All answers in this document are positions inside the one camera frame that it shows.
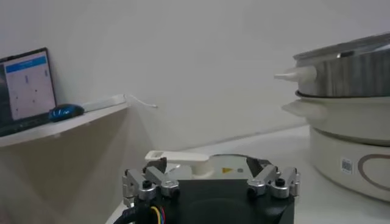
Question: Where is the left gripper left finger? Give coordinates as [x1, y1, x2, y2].
[121, 157, 180, 208]

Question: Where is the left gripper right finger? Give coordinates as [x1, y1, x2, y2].
[246, 156, 302, 199]

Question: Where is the stainless steel steamer basket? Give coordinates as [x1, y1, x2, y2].
[274, 32, 390, 99]

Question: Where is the cream electric cooking pot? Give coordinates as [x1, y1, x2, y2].
[282, 91, 390, 203]

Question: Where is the white power strip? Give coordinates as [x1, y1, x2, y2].
[81, 94, 126, 113]

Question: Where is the white side table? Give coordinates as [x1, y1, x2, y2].
[0, 102, 130, 224]

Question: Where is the blue computer mouse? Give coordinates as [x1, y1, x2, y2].
[48, 103, 85, 123]

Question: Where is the black laptop lit screen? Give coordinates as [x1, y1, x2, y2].
[0, 47, 58, 138]

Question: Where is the glass lid white handle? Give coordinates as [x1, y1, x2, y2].
[144, 150, 266, 181]

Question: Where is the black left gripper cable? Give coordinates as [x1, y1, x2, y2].
[113, 204, 167, 224]

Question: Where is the thin white cable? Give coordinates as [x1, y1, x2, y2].
[124, 94, 158, 108]

